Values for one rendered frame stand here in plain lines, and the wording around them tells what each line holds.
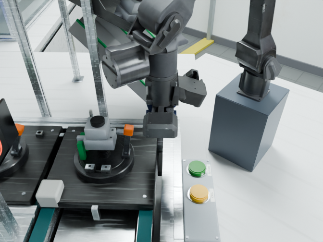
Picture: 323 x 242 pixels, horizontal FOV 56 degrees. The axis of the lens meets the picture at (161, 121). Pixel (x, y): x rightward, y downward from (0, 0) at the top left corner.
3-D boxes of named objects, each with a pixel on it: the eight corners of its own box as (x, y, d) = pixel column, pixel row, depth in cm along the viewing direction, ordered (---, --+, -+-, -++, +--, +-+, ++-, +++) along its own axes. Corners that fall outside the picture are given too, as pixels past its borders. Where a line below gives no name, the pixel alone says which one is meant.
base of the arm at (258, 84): (270, 90, 77) (276, 69, 73) (259, 102, 73) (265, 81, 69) (245, 81, 81) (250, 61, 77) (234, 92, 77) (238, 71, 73)
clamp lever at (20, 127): (21, 147, 70) (25, 125, 66) (18, 153, 69) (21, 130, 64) (5, 143, 70) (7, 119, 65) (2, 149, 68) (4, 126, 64)
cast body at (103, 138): (117, 137, 69) (114, 113, 65) (114, 151, 66) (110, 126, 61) (80, 136, 69) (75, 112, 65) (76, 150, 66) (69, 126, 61)
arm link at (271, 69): (253, 61, 77) (258, 38, 73) (281, 77, 71) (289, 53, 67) (234, 69, 74) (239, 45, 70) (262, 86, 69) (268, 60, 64)
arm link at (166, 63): (174, 22, 54) (129, 34, 50) (193, 33, 51) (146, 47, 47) (173, 56, 59) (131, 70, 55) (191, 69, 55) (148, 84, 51)
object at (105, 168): (111, 169, 66) (111, 164, 65) (110, 174, 65) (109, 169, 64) (102, 168, 66) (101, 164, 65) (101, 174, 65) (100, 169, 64)
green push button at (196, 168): (204, 165, 72) (204, 160, 71) (205, 178, 69) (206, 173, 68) (187, 165, 72) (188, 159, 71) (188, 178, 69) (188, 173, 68)
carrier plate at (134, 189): (157, 133, 81) (157, 127, 80) (153, 210, 63) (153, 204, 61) (69, 131, 82) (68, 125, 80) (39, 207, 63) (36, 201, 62)
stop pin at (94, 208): (101, 215, 65) (98, 204, 62) (100, 220, 64) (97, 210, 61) (94, 215, 65) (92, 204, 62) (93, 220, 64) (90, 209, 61)
